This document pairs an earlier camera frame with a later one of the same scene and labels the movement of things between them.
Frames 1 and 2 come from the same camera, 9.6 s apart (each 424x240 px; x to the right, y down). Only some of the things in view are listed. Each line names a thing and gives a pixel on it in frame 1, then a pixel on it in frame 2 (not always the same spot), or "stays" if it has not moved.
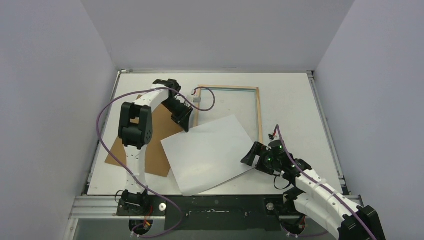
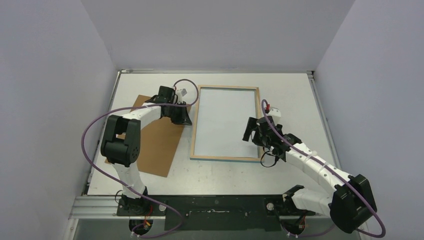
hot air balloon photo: (208, 155) to (222, 113)
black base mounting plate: (211, 212) stays
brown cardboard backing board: (164, 126) stays
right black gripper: (259, 156) to (255, 131)
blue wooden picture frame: (198, 98) stays
